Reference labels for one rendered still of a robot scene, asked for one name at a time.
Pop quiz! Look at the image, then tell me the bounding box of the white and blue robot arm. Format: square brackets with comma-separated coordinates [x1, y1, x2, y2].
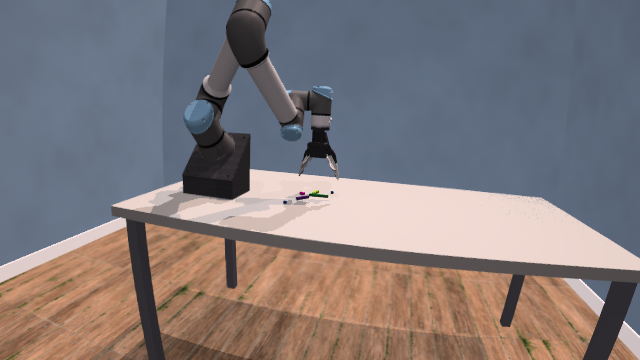
[183, 0, 332, 165]

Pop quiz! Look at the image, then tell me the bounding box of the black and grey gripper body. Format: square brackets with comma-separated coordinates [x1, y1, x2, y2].
[307, 126, 330, 158]

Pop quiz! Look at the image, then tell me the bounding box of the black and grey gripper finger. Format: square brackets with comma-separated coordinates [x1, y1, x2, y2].
[327, 146, 339, 180]
[299, 150, 312, 176]

